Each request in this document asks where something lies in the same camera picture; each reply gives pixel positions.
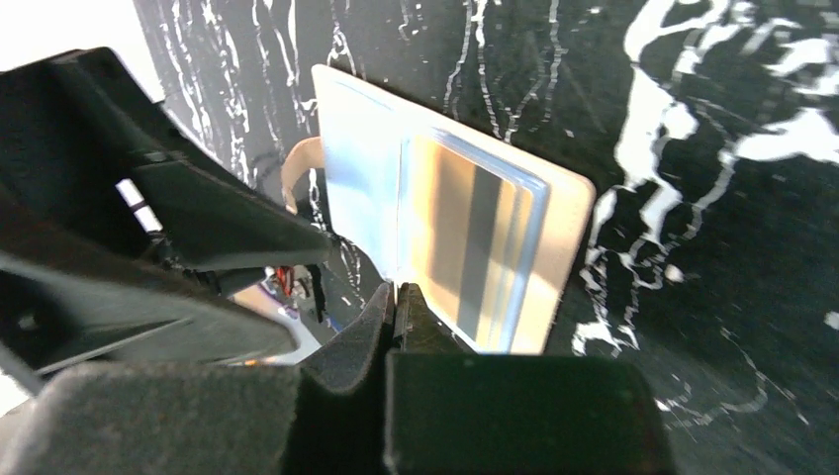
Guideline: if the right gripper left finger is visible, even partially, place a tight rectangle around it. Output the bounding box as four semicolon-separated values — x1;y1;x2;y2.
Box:
1;284;395;474

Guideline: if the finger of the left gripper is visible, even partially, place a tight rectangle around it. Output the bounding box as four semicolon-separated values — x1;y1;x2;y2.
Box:
1;192;299;375
1;47;331;271

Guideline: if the beige leather card holder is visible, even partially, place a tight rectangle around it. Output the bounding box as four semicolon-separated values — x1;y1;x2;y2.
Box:
280;64;596;354

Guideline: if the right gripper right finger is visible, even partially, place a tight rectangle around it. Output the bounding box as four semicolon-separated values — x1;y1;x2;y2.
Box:
383;284;676;474

